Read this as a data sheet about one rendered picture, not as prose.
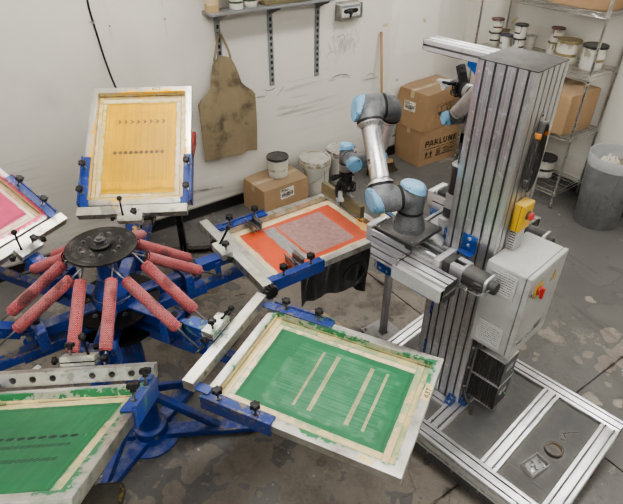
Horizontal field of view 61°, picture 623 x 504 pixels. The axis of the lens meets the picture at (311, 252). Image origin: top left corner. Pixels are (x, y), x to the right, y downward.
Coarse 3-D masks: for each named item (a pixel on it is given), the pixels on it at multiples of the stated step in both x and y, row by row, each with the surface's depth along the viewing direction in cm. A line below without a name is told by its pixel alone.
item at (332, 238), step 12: (336, 228) 303; (348, 228) 303; (300, 240) 293; (312, 240) 293; (324, 240) 293; (336, 240) 293; (348, 240) 293; (264, 252) 284; (276, 252) 284; (324, 252) 284; (276, 264) 275; (288, 264) 275
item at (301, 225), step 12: (300, 216) 313; (312, 216) 313; (324, 216) 313; (336, 216) 313; (264, 228) 303; (276, 228) 303; (288, 228) 303; (300, 228) 303; (312, 228) 303; (324, 228) 303; (252, 240) 293; (264, 240) 293
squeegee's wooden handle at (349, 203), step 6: (324, 186) 307; (330, 186) 303; (324, 192) 309; (330, 192) 304; (342, 192) 298; (348, 198) 292; (342, 204) 298; (348, 204) 293; (354, 204) 288; (360, 204) 287; (354, 210) 290; (360, 210) 286; (360, 216) 288
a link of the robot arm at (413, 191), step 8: (400, 184) 235; (408, 184) 234; (416, 184) 235; (424, 184) 236; (408, 192) 232; (416, 192) 232; (424, 192) 234; (408, 200) 233; (416, 200) 234; (424, 200) 237; (408, 208) 236; (416, 208) 236
